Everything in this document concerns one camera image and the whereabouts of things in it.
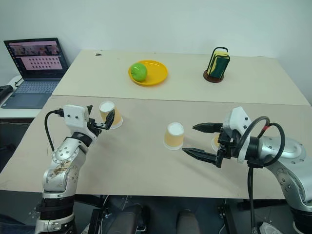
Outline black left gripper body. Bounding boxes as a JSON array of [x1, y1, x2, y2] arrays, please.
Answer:
[[87, 117, 108, 137]]

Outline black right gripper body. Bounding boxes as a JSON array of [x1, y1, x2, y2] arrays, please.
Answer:
[[215, 126, 242, 169]]

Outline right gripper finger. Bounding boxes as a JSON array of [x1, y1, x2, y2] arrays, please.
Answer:
[[192, 122, 224, 134], [182, 147, 218, 167]]

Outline orange paper cup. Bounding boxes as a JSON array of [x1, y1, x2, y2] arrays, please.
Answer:
[[163, 122, 185, 151], [211, 133, 223, 153], [98, 100, 124, 129]]

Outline sponges in black holder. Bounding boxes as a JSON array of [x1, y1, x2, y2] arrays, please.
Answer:
[[203, 46, 231, 84]]

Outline green apple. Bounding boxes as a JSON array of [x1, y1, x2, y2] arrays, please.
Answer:
[[129, 62, 148, 82]]

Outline open grey laptop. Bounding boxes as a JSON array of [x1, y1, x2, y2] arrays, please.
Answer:
[[0, 37, 70, 110]]

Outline green cloth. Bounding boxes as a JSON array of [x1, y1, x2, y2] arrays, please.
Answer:
[[212, 56, 231, 77]]

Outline yellow plate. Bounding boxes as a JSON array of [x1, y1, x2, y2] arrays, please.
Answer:
[[128, 59, 169, 87]]

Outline brown rounded shape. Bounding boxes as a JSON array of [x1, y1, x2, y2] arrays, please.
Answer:
[[175, 209, 201, 234]]

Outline yellow sponge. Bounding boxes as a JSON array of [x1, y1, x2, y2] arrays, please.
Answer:
[[210, 49, 230, 72]]

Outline black bag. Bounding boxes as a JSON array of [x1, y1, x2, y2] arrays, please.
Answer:
[[0, 85, 15, 104]]

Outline white shoe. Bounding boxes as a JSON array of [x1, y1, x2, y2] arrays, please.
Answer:
[[258, 221, 278, 234]]

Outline black rounded shape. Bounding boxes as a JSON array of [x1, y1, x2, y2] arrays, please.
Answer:
[[106, 203, 150, 234]]

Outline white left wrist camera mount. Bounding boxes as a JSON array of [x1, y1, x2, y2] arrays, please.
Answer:
[[62, 104, 90, 134]]

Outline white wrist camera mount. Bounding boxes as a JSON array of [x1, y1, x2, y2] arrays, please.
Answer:
[[62, 104, 90, 134], [222, 106, 253, 164]]

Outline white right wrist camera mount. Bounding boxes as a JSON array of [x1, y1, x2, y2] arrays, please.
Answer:
[[222, 106, 253, 164]]

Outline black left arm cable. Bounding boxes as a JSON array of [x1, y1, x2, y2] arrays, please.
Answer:
[[44, 109, 65, 152]]

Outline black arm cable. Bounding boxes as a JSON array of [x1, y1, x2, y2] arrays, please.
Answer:
[[44, 109, 65, 152], [240, 116, 286, 234]]

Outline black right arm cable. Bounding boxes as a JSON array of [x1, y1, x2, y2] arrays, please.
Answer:
[[240, 116, 286, 234]]

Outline black table frame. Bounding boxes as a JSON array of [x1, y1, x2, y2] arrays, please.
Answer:
[[73, 194, 290, 234]]

